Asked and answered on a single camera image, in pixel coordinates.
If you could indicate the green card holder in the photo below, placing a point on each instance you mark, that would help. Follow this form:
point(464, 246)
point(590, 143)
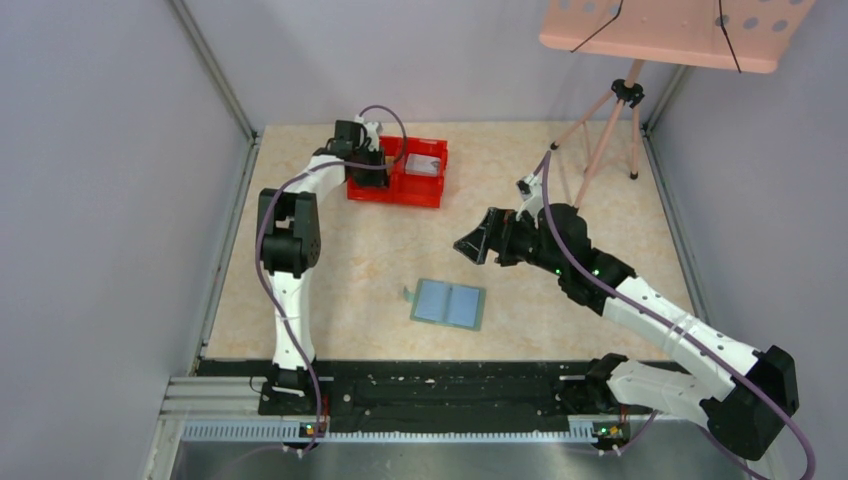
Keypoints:
point(446, 304)

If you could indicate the pink perforated tray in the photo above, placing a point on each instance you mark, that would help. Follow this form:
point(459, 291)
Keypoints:
point(743, 36)

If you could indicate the red two-compartment bin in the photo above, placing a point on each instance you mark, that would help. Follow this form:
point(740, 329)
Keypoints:
point(404, 189)

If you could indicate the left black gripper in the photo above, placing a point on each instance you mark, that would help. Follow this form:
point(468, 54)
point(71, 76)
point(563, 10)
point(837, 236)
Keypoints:
point(369, 173)

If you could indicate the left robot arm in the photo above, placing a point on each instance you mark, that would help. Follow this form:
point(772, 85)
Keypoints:
point(288, 244)

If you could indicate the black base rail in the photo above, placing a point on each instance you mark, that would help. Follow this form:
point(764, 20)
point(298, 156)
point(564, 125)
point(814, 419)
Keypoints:
point(436, 397)

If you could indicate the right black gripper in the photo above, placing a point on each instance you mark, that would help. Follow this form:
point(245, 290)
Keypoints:
point(499, 235)

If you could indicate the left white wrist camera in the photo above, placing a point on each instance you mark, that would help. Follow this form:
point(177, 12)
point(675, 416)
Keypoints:
point(370, 138)

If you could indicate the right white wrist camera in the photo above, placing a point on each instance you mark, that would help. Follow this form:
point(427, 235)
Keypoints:
point(530, 190)

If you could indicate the silver card in bin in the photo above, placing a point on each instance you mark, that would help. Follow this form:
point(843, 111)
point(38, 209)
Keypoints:
point(422, 165)

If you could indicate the pink tripod stand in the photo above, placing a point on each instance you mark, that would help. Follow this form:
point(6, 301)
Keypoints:
point(627, 94)

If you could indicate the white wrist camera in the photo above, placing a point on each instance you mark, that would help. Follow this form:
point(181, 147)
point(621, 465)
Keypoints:
point(370, 138)
point(530, 190)

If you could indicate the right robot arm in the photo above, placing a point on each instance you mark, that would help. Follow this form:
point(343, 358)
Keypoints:
point(736, 392)

